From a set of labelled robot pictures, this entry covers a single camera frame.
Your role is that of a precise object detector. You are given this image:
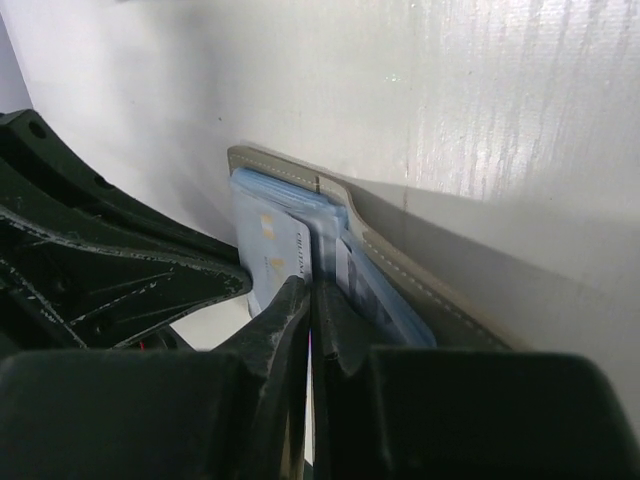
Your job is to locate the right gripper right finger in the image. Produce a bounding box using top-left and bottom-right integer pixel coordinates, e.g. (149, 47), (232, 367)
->
(311, 282), (639, 479)

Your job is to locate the grey leather card holder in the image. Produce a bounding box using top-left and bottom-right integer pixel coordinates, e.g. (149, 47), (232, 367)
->
(227, 145), (528, 351)

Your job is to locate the white VIP card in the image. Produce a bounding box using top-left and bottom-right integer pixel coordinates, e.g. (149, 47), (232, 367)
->
(234, 205), (312, 317)

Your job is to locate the white photo card in sleeve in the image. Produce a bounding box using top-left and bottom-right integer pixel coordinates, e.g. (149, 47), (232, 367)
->
(335, 239), (402, 343)

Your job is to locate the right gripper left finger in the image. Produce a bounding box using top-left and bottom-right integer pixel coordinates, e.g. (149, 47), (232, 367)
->
(1, 277), (310, 479)

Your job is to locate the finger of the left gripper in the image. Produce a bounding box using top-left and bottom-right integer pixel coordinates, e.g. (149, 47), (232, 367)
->
(1, 199), (251, 350)
(1, 109), (240, 278)

